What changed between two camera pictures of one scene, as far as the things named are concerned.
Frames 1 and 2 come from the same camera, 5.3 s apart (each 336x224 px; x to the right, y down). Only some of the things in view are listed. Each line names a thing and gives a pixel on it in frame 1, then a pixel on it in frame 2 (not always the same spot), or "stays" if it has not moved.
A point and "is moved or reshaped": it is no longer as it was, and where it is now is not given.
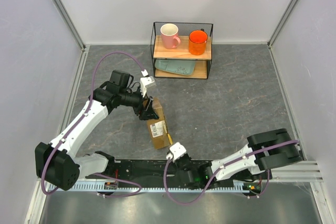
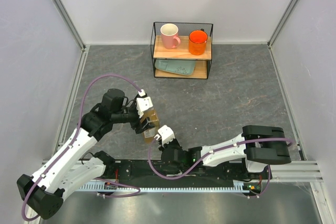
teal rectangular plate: [184, 67] stays
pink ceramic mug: [169, 35] stays
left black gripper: [145, 111] → [139, 127]
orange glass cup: [197, 41] stays
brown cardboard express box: [158, 127] is moved or reshaped
